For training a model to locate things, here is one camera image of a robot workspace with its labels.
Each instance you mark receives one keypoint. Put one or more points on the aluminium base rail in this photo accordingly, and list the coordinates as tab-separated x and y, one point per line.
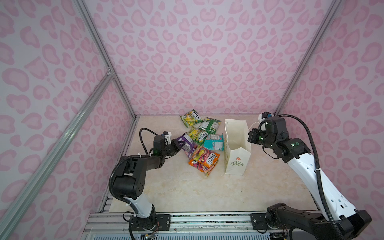
182	226

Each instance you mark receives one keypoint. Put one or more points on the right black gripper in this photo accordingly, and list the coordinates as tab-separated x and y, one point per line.
252	137

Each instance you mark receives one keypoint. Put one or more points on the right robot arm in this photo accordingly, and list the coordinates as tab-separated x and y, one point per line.
338	218

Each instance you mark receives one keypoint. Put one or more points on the orange fox's fruit bag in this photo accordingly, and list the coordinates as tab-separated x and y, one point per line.
203	159
207	169

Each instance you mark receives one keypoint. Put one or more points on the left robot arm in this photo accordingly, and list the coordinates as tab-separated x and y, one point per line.
127	180

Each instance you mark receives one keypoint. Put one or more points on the orange Fox's fruit bag bottom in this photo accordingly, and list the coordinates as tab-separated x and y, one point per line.
207	169

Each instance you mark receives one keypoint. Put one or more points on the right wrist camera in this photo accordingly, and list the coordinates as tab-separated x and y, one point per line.
266	115

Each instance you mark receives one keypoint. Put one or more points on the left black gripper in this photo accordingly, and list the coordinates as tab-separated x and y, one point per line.
174	143

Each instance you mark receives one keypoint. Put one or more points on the yellow green Fox's bag far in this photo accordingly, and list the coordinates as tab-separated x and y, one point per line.
191	118

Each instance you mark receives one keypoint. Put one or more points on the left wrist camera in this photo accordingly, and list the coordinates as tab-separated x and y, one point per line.
162	141

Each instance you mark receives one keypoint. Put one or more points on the teal white snack bag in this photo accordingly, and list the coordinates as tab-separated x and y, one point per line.
214	142

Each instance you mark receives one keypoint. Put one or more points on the orange Fox's fruit bag top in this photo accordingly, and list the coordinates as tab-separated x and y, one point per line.
203	159

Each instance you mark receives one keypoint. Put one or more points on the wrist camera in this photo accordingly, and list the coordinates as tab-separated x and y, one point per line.
162	141
266	115

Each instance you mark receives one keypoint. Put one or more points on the white paper bag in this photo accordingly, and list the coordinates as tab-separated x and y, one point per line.
237	148

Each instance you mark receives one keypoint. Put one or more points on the green yellow Fox's bag rear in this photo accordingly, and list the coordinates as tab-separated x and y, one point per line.
198	135

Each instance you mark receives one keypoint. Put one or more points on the green white snack bag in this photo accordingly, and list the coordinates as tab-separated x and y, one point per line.
210	125

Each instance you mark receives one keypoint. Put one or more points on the purple Fox's berries bag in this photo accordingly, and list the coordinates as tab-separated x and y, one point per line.
190	146

